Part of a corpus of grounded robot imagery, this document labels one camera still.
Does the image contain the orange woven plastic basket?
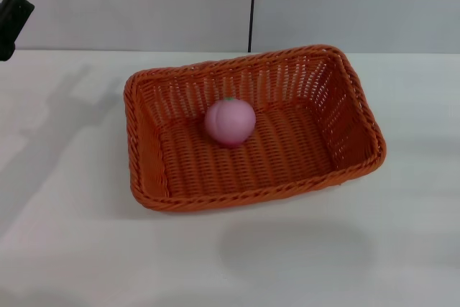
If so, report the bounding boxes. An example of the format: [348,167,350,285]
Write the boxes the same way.
[123,44,388,214]

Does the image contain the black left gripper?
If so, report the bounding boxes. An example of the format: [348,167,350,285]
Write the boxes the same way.
[0,0,40,62]

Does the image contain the black vertical wall strip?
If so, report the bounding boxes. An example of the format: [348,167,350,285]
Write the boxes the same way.
[247,0,259,53]

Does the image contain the pink peach toy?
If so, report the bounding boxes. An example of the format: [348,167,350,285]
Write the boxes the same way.
[204,97,257,149]

